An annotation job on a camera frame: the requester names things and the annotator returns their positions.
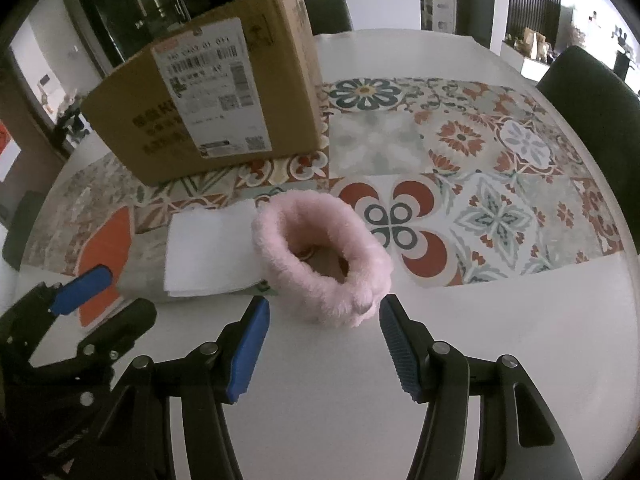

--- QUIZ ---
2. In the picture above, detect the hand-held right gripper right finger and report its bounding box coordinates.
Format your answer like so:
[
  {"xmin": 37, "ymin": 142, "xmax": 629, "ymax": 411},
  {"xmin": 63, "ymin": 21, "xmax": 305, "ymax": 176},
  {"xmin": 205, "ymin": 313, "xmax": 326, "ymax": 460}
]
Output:
[{"xmin": 379, "ymin": 294, "xmax": 583, "ymax": 480}]

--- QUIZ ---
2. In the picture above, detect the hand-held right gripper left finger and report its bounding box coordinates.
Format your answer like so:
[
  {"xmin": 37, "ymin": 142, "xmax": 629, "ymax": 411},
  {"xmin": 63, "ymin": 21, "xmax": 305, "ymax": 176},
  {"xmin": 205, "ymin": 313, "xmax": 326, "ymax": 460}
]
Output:
[{"xmin": 95, "ymin": 295, "xmax": 271, "ymax": 480}]

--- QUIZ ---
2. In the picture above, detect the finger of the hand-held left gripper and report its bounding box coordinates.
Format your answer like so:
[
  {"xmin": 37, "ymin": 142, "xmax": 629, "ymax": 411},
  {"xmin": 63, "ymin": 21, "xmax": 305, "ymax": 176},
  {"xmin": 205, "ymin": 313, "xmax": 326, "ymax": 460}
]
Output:
[
  {"xmin": 0, "ymin": 266, "xmax": 113, "ymax": 348},
  {"xmin": 30, "ymin": 298, "xmax": 158, "ymax": 386}
]

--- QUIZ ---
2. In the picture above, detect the pink fuzzy headband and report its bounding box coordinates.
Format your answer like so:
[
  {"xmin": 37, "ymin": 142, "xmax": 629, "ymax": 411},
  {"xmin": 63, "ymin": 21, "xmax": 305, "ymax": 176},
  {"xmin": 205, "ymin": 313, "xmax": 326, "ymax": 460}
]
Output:
[{"xmin": 251, "ymin": 191, "xmax": 393, "ymax": 330}]

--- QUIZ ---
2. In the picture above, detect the brown cardboard box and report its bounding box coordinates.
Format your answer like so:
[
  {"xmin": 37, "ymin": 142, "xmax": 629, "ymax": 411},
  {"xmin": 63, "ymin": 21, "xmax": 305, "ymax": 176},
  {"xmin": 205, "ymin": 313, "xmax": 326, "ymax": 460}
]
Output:
[{"xmin": 80, "ymin": 0, "xmax": 326, "ymax": 187}]

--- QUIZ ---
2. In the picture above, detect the grey rolled cloth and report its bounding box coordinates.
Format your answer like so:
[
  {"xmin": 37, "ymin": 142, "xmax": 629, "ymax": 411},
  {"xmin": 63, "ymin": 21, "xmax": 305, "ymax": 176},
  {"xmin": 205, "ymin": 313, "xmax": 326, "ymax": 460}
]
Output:
[{"xmin": 120, "ymin": 240, "xmax": 281, "ymax": 305}]

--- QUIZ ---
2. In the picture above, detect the orange pot holder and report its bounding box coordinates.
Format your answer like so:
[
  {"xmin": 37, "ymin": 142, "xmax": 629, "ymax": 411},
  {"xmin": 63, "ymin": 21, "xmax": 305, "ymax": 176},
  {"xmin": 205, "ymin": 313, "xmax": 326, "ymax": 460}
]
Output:
[{"xmin": 75, "ymin": 206, "xmax": 133, "ymax": 328}]

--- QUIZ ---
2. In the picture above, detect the dark upholstered chair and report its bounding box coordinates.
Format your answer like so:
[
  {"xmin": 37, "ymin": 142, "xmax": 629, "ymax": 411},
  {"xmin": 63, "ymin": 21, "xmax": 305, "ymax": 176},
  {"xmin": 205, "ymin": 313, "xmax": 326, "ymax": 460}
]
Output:
[
  {"xmin": 536, "ymin": 45, "xmax": 640, "ymax": 253},
  {"xmin": 305, "ymin": 0, "xmax": 353, "ymax": 36},
  {"xmin": 2, "ymin": 191, "xmax": 47, "ymax": 272}
]

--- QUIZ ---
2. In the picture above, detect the white folded cloth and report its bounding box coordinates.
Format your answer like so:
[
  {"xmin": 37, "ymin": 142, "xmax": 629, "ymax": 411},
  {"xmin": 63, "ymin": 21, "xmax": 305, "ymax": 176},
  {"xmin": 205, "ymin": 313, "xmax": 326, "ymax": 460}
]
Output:
[{"xmin": 164, "ymin": 199, "xmax": 273, "ymax": 299}]

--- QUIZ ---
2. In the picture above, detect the brown wooden door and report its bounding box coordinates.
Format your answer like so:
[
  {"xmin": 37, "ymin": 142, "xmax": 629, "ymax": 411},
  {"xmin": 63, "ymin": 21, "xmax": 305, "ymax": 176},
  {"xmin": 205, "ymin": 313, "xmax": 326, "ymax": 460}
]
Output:
[{"xmin": 0, "ymin": 45, "xmax": 71, "ymax": 221}]

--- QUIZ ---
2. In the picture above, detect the red and white door poster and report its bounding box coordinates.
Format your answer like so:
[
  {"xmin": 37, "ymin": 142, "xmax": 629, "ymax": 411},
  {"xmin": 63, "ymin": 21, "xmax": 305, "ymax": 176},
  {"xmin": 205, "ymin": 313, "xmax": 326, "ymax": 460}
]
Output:
[{"xmin": 0, "ymin": 120, "xmax": 22, "ymax": 183}]

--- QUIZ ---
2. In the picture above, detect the shoe rack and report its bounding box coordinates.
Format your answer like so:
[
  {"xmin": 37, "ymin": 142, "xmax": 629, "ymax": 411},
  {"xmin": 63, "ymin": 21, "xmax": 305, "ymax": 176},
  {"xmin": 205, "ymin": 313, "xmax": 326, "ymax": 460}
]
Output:
[{"xmin": 52, "ymin": 87, "xmax": 94, "ymax": 150}]

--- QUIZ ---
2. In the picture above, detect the patterned table runner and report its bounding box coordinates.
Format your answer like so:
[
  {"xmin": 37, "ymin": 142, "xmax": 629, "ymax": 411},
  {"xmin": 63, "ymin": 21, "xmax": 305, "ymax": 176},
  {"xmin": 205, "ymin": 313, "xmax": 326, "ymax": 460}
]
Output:
[{"xmin": 22, "ymin": 77, "xmax": 626, "ymax": 288}]

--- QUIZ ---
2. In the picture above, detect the dark glass sliding door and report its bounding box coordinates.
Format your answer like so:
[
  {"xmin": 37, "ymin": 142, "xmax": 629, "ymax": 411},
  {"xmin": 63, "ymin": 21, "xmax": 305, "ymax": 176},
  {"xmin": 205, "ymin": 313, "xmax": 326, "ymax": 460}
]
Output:
[{"xmin": 75, "ymin": 0, "xmax": 301, "ymax": 58}]

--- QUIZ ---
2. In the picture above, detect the white low cabinet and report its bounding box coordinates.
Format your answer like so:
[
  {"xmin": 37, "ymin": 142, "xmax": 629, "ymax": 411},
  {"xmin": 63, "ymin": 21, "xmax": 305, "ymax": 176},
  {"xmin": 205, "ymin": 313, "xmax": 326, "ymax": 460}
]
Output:
[{"xmin": 500, "ymin": 25, "xmax": 557, "ymax": 79}]

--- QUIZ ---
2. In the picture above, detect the dark grey room door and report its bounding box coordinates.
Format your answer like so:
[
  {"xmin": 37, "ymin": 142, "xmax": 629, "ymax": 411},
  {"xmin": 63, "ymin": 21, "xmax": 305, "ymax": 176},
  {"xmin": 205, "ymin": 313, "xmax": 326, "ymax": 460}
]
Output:
[{"xmin": 455, "ymin": 0, "xmax": 496, "ymax": 51}]

